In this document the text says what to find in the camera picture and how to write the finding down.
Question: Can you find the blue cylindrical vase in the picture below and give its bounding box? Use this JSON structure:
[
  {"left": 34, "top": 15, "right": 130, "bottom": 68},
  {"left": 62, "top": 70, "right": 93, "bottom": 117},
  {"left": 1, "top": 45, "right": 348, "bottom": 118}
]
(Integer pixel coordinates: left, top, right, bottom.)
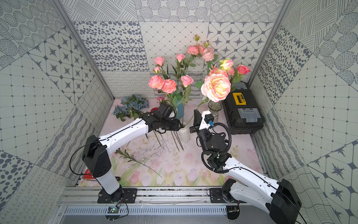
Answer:
[{"left": 176, "top": 103, "right": 184, "bottom": 119}]

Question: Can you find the bunch of artificial flowers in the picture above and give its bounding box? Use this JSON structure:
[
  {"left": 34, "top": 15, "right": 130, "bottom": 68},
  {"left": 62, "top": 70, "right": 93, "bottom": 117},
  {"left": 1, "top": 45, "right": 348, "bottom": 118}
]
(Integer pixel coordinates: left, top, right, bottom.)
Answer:
[{"left": 112, "top": 94, "right": 185, "bottom": 153}]

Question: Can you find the aluminium rail frame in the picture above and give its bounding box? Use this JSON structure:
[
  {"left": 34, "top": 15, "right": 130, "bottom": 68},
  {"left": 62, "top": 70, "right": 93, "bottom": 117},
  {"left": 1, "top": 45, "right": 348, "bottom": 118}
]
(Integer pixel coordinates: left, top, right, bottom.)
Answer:
[{"left": 57, "top": 186, "right": 289, "bottom": 207}]

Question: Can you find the black toolbox yellow latch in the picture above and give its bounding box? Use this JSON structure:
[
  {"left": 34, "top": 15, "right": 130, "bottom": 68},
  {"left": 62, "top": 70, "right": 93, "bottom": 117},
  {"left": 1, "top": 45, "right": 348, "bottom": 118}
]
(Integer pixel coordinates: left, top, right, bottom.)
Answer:
[{"left": 223, "top": 82, "right": 265, "bottom": 135}]

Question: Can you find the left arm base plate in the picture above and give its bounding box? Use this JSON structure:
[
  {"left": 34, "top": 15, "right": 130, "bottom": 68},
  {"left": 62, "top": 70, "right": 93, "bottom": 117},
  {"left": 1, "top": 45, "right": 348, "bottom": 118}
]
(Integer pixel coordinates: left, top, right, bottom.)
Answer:
[{"left": 97, "top": 187, "right": 138, "bottom": 203}]

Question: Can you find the clear glass vase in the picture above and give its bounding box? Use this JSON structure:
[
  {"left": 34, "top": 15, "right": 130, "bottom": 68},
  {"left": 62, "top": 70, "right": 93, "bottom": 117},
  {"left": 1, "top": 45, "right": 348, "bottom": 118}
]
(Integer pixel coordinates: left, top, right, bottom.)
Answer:
[{"left": 208, "top": 101, "right": 223, "bottom": 123}]

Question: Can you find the red pipe wrench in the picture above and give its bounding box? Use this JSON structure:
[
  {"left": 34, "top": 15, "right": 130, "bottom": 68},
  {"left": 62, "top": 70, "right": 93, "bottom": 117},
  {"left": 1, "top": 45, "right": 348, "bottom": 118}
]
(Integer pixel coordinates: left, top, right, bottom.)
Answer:
[{"left": 83, "top": 169, "right": 96, "bottom": 180}]

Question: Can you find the white ribbed vase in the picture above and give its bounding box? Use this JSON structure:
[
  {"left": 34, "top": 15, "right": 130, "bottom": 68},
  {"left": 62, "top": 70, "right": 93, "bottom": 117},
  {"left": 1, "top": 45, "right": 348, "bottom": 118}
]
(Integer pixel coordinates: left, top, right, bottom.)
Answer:
[{"left": 179, "top": 123, "right": 190, "bottom": 143}]

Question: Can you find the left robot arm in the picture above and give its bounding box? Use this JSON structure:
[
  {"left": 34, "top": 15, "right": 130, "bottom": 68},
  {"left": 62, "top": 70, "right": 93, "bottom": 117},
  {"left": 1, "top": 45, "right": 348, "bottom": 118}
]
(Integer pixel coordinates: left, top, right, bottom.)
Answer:
[{"left": 79, "top": 103, "right": 182, "bottom": 202}]

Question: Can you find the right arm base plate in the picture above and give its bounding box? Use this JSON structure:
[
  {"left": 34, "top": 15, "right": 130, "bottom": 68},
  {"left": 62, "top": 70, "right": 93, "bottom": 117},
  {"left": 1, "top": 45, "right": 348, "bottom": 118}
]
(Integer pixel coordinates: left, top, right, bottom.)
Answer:
[{"left": 206, "top": 188, "right": 245, "bottom": 203}]

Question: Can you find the pink rose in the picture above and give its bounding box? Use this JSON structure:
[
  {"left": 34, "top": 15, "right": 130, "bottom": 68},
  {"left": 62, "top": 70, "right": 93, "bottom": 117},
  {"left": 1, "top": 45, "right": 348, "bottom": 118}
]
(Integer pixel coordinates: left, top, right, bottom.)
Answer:
[{"left": 177, "top": 75, "right": 194, "bottom": 123}]

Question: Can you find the large pink rose stem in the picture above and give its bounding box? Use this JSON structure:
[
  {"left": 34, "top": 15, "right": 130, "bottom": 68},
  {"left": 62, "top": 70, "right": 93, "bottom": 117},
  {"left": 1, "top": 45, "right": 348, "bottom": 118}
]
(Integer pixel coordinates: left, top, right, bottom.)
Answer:
[{"left": 230, "top": 64, "right": 251, "bottom": 91}]

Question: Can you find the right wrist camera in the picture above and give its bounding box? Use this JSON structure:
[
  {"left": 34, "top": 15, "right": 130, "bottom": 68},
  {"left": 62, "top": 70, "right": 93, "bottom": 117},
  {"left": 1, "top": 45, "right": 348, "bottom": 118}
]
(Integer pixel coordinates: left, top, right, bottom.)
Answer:
[{"left": 199, "top": 111, "right": 214, "bottom": 130}]

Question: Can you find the large peony stem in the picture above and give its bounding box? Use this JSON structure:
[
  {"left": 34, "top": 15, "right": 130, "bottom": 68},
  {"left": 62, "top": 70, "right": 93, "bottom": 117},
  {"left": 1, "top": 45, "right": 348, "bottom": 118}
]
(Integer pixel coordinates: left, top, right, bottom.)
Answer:
[{"left": 184, "top": 58, "right": 235, "bottom": 128}]

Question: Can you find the pink peony flower stem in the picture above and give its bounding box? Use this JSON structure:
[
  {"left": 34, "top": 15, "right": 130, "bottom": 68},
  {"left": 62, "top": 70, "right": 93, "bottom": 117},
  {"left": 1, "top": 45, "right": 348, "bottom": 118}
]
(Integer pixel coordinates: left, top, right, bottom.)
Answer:
[{"left": 183, "top": 34, "right": 202, "bottom": 75}]

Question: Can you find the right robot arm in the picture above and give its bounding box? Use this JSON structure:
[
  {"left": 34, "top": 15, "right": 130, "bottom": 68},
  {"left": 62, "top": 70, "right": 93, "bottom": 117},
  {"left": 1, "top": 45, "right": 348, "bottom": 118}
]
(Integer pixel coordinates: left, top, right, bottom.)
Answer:
[{"left": 190, "top": 109, "right": 303, "bottom": 224}]

